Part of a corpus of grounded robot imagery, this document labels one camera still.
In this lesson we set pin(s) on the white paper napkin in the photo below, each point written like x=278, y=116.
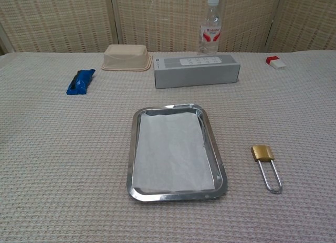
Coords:
x=170, y=153

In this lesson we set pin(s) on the grey rectangular speaker box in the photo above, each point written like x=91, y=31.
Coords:
x=197, y=76

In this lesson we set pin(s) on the silver metal tray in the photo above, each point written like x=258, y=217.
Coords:
x=173, y=197

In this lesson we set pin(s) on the beige plastic food container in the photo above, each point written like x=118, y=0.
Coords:
x=126, y=56

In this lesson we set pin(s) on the clear plastic water bottle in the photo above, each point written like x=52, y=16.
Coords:
x=209, y=35

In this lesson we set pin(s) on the cream woven tablecloth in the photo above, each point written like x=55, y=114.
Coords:
x=262, y=109

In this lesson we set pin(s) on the beige woven folding screen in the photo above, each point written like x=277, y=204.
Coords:
x=157, y=22

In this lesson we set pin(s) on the blue snack packet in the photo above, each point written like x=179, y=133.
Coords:
x=78, y=84

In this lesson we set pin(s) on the brass long-shackle padlock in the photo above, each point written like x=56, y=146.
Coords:
x=262, y=152

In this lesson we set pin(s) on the small red white box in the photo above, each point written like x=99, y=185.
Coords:
x=277, y=64

